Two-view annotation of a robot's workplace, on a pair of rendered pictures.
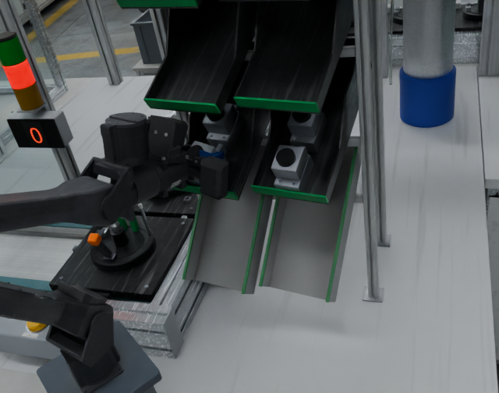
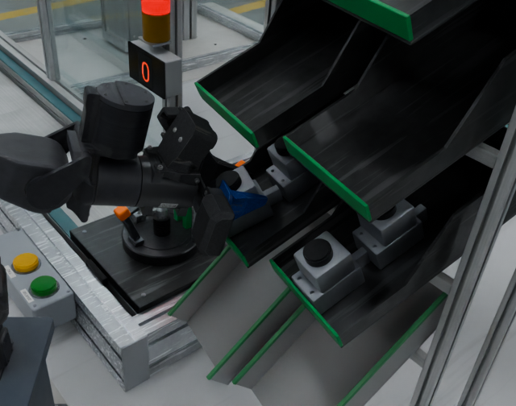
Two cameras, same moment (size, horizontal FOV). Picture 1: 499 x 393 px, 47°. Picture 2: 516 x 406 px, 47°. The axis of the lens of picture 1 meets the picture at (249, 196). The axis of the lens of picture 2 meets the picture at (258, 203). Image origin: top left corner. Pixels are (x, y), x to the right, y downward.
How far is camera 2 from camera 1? 37 cm
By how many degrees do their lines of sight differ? 20
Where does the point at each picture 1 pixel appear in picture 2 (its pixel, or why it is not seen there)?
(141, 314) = (113, 322)
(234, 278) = (221, 351)
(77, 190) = (6, 151)
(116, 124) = (101, 94)
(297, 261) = (297, 383)
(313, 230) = (337, 359)
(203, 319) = (188, 367)
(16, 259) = not seen: hidden behind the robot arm
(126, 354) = (20, 364)
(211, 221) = (241, 269)
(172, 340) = (129, 370)
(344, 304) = not seen: outside the picture
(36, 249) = not seen: hidden behind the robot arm
